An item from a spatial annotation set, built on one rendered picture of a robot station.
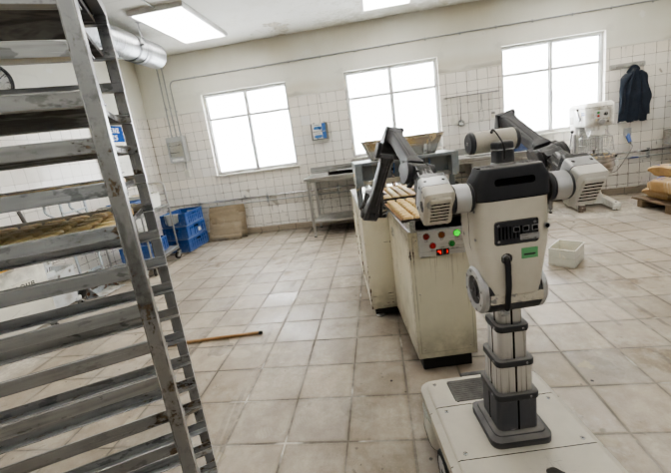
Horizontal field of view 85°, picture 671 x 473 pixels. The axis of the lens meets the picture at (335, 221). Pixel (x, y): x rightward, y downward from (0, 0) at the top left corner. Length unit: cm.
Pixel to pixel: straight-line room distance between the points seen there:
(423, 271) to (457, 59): 450
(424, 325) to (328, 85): 452
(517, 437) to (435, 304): 81
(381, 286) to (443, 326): 74
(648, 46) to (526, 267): 602
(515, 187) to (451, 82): 493
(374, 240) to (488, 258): 153
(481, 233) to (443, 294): 97
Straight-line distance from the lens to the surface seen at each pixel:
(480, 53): 621
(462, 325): 224
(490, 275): 125
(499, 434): 157
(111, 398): 103
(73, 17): 89
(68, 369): 100
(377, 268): 273
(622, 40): 694
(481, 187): 116
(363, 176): 266
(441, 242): 199
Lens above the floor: 136
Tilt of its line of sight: 12 degrees down
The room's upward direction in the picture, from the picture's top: 8 degrees counter-clockwise
